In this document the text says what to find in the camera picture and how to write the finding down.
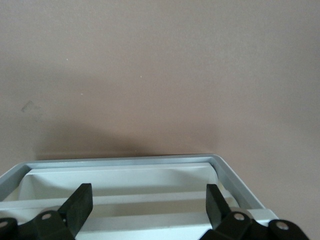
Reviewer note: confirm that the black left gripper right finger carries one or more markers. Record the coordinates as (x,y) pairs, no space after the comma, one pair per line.
(216,212)

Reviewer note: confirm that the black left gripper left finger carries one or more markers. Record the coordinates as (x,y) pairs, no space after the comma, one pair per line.
(78,207)

